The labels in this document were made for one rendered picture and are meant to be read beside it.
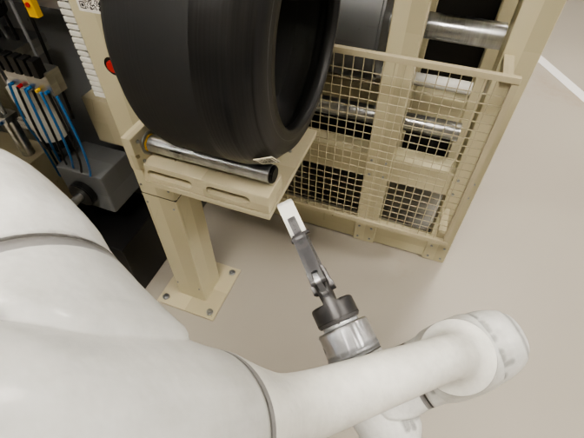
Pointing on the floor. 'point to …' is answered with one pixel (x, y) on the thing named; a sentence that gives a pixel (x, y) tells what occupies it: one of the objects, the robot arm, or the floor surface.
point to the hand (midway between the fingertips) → (292, 218)
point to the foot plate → (206, 309)
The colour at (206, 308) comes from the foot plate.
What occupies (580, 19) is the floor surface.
